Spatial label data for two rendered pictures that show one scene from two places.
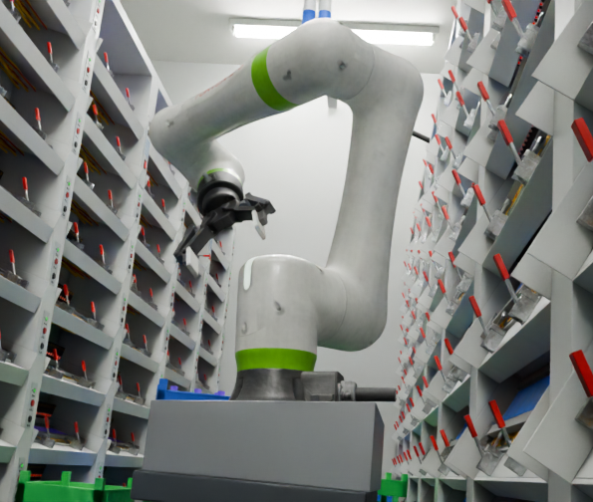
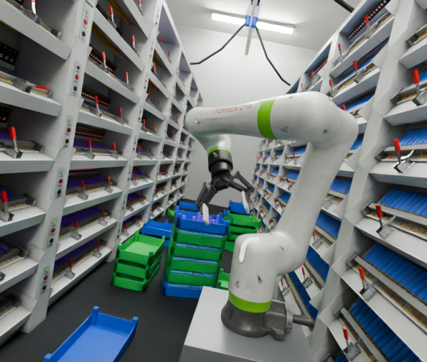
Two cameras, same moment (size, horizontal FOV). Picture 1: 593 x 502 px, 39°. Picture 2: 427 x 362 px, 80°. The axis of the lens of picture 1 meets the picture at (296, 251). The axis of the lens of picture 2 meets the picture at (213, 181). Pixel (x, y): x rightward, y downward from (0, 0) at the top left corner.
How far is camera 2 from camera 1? 0.85 m
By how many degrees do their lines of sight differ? 20
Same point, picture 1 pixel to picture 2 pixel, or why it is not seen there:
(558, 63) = not seen: outside the picture
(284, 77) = (282, 129)
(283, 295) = (263, 272)
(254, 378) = (240, 315)
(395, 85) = (346, 136)
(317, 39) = (314, 113)
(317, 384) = (274, 322)
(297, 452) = not seen: outside the picture
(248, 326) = (240, 284)
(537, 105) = not seen: outside the picture
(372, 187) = (316, 195)
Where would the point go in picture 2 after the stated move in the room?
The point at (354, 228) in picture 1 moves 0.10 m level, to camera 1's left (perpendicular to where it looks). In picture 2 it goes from (300, 215) to (268, 209)
